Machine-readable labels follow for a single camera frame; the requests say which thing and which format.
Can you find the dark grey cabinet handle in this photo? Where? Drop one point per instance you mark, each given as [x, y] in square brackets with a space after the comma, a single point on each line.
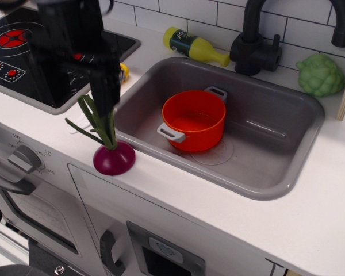
[107, 241]

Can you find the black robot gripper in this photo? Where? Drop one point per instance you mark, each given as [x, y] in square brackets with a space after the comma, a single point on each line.
[73, 39]

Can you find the grey oven door handle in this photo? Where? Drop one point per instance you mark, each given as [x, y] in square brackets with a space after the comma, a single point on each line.
[21, 187]

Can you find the black toy faucet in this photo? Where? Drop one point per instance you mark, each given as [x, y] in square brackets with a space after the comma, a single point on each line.
[251, 54]

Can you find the grey oven knob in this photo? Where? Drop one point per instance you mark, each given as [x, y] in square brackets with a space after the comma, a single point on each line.
[25, 159]

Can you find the grey plastic sink basin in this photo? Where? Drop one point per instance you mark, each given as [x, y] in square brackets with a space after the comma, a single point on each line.
[244, 134]

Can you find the black toy stovetop red burners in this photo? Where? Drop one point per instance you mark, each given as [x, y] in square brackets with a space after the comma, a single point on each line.
[17, 78]

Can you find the grey dishwasher control panel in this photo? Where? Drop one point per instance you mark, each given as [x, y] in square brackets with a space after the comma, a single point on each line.
[158, 256]

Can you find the toy knife yellow handle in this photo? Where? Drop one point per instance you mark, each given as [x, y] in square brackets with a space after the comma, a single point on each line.
[82, 122]

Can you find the purple toy beet green leaves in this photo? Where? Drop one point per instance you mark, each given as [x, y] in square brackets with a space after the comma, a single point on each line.
[113, 157]

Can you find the yellow toy oil bottle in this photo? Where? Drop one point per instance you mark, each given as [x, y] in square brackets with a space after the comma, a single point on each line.
[192, 46]

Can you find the green toy artichoke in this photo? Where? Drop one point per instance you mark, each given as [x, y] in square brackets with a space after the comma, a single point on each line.
[319, 76]

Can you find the orange toy pot grey handles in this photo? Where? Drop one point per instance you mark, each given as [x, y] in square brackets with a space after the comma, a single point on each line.
[193, 120]

